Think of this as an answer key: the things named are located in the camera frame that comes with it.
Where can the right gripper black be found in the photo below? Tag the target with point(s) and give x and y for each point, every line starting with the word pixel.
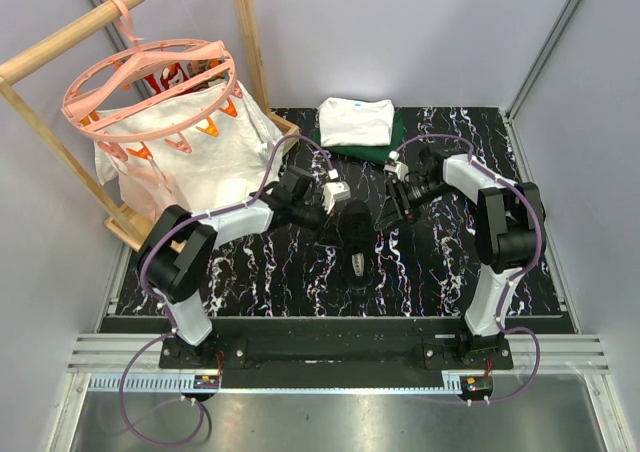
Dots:
pixel 391 214

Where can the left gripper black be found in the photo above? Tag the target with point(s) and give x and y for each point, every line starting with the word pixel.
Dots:
pixel 330 236

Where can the black canvas sneaker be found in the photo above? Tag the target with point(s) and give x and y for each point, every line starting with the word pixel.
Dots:
pixel 358 238

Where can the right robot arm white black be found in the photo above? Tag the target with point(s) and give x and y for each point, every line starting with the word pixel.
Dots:
pixel 508 216

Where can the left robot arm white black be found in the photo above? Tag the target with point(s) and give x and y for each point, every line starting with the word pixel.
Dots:
pixel 173 259

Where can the folded green garment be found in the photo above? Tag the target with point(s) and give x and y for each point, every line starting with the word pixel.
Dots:
pixel 375 154

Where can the folded white t-shirt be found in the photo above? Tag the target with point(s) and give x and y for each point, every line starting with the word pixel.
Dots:
pixel 345 122

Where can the white cloth hanging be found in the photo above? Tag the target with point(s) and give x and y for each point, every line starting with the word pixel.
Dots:
pixel 233 151

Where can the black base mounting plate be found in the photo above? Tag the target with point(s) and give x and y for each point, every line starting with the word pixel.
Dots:
pixel 329 354

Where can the pink cloth hanging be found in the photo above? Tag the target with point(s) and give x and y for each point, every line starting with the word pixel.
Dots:
pixel 149 191

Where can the pink round clip hanger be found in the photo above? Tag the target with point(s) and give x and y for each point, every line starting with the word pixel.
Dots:
pixel 165 70

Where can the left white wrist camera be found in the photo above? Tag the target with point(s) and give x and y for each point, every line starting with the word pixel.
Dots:
pixel 334 191

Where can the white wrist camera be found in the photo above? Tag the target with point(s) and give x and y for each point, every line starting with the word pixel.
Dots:
pixel 395 168
pixel 334 191

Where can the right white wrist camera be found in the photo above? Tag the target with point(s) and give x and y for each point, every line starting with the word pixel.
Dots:
pixel 395 168

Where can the aluminium rail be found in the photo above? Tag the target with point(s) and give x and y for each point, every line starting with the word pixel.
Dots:
pixel 113 362

